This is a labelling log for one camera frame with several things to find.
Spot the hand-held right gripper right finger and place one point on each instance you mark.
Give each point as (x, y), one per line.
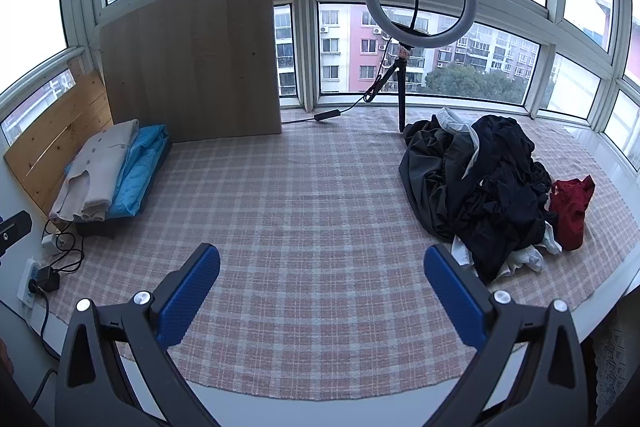
(455, 297)

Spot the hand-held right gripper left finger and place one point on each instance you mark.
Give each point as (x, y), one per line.
(192, 294)

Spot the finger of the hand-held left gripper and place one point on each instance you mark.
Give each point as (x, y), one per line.
(15, 229)

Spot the navy blue hooded sweatshirt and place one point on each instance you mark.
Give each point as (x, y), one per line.
(505, 187)

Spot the white charger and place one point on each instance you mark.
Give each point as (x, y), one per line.
(50, 243)

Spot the black power adapter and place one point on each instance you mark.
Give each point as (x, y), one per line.
(47, 279)

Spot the white power strip with plug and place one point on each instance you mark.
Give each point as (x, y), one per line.
(75, 252)

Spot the white shirt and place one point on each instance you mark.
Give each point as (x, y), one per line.
(525, 259)

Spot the pine plank panel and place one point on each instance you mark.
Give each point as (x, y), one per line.
(55, 142)

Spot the folded beige garment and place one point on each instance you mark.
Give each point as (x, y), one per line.
(95, 167)

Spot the folded light blue garment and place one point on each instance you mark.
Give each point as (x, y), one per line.
(140, 167)

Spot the pink plaid blanket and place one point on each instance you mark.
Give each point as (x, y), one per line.
(300, 207)

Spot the red garment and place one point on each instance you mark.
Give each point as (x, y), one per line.
(570, 212)

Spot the white lace cloth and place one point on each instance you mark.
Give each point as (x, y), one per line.
(615, 357)

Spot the black tripod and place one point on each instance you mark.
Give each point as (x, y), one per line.
(401, 97)

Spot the large wooden board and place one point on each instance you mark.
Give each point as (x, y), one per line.
(200, 67)

